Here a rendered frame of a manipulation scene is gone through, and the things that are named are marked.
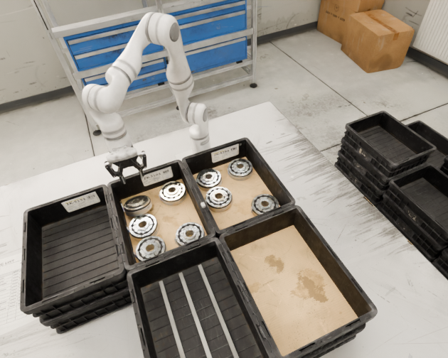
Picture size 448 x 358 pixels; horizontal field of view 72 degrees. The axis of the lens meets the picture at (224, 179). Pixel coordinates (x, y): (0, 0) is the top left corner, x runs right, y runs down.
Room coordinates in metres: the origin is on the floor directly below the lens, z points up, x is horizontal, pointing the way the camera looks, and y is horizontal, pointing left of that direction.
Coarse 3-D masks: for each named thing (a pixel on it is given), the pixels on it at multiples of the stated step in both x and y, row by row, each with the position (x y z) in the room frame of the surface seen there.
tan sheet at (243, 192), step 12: (216, 168) 0.93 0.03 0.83; (252, 168) 0.91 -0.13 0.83; (228, 180) 0.85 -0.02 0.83; (252, 180) 0.84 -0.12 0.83; (204, 192) 0.80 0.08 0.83; (240, 192) 0.78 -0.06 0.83; (252, 192) 0.78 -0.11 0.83; (264, 192) 0.77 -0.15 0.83; (240, 204) 0.73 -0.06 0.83; (216, 216) 0.68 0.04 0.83; (228, 216) 0.67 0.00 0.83; (240, 216) 0.67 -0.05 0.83; (252, 216) 0.66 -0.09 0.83
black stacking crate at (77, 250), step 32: (96, 192) 0.79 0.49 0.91; (32, 224) 0.67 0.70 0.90; (64, 224) 0.71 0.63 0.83; (96, 224) 0.69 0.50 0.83; (32, 256) 0.54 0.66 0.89; (64, 256) 0.57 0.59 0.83; (96, 256) 0.56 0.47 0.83; (32, 288) 0.43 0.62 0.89; (64, 288) 0.45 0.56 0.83; (96, 288) 0.41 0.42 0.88; (128, 288) 0.43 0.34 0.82
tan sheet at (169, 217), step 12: (180, 180) 0.88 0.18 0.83; (144, 192) 0.83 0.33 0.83; (156, 192) 0.82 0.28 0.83; (156, 204) 0.77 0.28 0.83; (180, 204) 0.75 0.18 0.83; (192, 204) 0.75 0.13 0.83; (156, 216) 0.71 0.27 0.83; (168, 216) 0.70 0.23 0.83; (180, 216) 0.70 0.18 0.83; (192, 216) 0.69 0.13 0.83; (168, 228) 0.65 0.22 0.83; (132, 240) 0.61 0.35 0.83; (168, 240) 0.59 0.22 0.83
